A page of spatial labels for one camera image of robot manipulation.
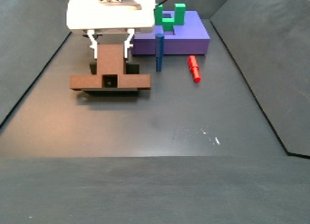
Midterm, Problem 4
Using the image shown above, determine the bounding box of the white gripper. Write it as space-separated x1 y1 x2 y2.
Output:
67 0 157 59

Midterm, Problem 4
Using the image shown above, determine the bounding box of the brown T-shaped block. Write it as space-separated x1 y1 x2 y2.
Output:
71 44 151 91

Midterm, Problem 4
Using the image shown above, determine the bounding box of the blue upright cylinder peg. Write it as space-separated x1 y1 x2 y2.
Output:
155 34 165 72

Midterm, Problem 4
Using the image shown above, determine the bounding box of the green U-shaped block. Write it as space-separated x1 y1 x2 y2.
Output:
155 4 187 32

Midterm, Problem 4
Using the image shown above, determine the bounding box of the purple base block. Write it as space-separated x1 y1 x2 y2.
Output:
131 11 211 55

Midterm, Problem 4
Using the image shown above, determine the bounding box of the red cylinder peg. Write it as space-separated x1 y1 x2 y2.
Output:
187 55 201 83

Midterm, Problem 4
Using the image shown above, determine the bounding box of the black angle bracket fixture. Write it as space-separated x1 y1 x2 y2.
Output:
84 63 139 94

